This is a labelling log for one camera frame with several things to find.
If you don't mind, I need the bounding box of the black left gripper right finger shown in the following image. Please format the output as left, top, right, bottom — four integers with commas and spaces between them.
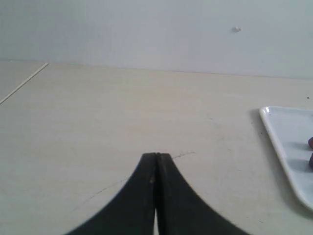
156, 153, 247, 235

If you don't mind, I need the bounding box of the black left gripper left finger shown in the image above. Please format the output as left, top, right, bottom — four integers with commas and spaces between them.
68, 153, 157, 235

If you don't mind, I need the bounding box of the red berry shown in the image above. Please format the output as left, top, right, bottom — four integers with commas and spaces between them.
308, 137, 313, 149
309, 153, 313, 169

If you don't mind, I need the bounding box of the red berry top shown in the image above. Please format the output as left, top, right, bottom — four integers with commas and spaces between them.
308, 137, 313, 149

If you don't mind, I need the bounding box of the white rectangular plastic tray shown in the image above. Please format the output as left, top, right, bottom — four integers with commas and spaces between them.
259, 106, 313, 210

